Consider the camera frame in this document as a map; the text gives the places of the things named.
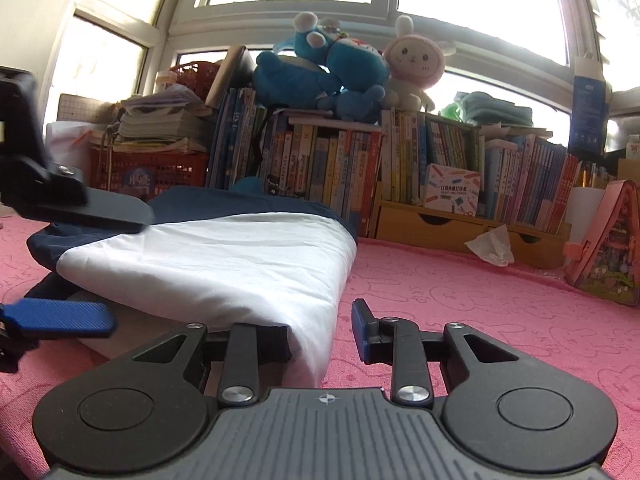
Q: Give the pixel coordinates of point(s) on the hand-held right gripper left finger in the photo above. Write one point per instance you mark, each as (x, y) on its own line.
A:
(240, 355)

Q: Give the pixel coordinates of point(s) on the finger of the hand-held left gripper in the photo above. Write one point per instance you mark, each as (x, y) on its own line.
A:
(60, 317)
(100, 215)

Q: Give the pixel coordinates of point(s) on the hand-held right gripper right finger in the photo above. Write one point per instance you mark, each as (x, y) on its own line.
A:
(361, 330)

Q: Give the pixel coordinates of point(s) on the white and navy jacket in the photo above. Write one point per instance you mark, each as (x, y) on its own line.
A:
(200, 260)

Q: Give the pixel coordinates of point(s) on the white grid mat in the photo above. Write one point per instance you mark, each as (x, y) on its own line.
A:
(75, 107)

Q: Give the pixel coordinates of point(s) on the white paper sheets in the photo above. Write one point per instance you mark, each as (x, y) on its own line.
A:
(67, 145)

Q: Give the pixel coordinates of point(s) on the stack of paper workbooks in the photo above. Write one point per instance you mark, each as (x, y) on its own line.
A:
(160, 122)

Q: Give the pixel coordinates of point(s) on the wooden drawer organizer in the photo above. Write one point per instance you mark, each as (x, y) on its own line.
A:
(405, 227)

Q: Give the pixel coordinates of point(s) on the pink rabbit print blanket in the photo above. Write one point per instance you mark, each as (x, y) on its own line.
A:
(475, 300)

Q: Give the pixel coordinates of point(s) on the white plastic container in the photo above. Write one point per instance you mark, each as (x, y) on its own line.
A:
(166, 81)

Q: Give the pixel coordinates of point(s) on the round blue plush ball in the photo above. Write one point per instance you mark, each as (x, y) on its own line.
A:
(247, 185)

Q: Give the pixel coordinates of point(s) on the crumpled white tissue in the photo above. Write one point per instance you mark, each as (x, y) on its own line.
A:
(492, 247)

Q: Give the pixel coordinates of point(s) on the row of colourful books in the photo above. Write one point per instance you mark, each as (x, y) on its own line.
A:
(350, 170)

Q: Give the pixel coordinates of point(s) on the red plastic basket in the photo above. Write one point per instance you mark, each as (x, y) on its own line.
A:
(195, 77)

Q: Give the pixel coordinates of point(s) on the white label printer box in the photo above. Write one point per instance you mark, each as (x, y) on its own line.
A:
(452, 190)

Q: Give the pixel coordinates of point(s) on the grey-brown board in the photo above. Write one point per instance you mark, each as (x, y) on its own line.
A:
(232, 72)

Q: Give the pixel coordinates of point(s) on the green plastic toy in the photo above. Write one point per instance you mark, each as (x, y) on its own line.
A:
(451, 109)

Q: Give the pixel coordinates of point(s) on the white paper roll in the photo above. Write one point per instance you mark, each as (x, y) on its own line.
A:
(582, 210)

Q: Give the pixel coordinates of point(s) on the pink house-shaped toy box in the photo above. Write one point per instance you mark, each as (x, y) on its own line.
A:
(610, 250)

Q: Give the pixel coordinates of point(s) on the blue cat plush toy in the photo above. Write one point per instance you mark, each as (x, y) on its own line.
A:
(350, 65)

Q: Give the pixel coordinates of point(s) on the pink rabbit plush toy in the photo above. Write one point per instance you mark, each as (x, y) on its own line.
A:
(415, 60)

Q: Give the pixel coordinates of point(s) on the tall blue carton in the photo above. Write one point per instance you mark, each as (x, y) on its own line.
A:
(587, 105)

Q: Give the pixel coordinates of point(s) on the white printed card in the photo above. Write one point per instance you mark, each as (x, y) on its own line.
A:
(632, 147)

